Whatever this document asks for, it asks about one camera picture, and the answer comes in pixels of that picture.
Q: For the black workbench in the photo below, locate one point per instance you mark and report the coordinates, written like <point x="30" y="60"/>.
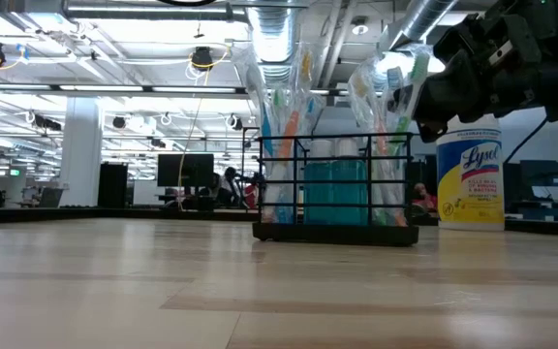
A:
<point x="540" y="179"/>

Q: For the yellow blue wipes canister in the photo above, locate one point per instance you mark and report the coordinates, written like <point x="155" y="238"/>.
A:
<point x="470" y="179"/>

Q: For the teal bottle white cap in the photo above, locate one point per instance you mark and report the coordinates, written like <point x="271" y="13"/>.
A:
<point x="318" y="194"/>
<point x="349" y="194"/>

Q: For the black cabinet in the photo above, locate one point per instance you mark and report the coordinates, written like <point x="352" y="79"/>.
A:
<point x="112" y="184"/>

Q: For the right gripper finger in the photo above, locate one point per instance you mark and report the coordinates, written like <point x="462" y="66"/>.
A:
<point x="448" y="97"/>
<point x="402" y="99"/>

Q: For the black monitor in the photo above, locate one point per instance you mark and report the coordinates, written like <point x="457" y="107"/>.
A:
<point x="184" y="169"/>

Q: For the person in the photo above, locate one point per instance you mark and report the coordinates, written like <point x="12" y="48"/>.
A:
<point x="424" y="199"/>
<point x="228" y="186"/>

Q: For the black aluminium table frame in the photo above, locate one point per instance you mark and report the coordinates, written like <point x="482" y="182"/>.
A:
<point x="66" y="213"/>

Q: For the orange toothbrush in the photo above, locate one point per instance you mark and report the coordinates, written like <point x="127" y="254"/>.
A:
<point x="381" y="140"/>
<point x="288" y="138"/>

